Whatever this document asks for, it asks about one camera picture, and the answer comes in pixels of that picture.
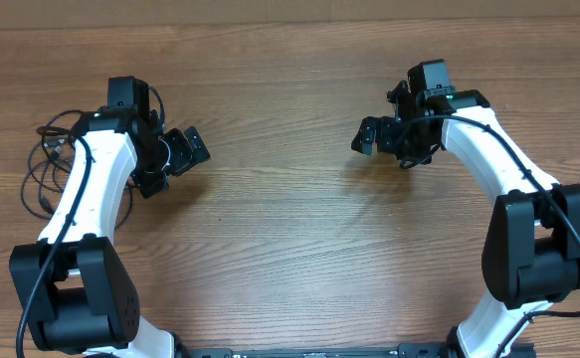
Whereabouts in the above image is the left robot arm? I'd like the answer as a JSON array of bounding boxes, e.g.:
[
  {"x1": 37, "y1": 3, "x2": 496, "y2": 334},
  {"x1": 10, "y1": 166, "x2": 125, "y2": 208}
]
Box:
[{"x1": 9, "y1": 77, "x2": 211, "y2": 357}]

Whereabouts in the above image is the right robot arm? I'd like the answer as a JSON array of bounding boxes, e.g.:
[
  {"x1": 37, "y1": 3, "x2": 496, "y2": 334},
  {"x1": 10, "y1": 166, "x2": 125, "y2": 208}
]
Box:
[{"x1": 350, "y1": 59, "x2": 580, "y2": 358}]

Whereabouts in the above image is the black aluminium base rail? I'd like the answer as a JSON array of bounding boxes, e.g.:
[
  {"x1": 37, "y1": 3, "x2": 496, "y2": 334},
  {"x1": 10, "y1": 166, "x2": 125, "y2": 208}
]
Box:
[{"x1": 184, "y1": 341, "x2": 537, "y2": 358}]

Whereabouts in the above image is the black cable bundle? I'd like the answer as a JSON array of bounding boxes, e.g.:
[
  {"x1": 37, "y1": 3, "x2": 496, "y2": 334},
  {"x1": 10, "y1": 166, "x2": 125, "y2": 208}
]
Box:
[{"x1": 40, "y1": 108, "x2": 135, "y2": 231}]

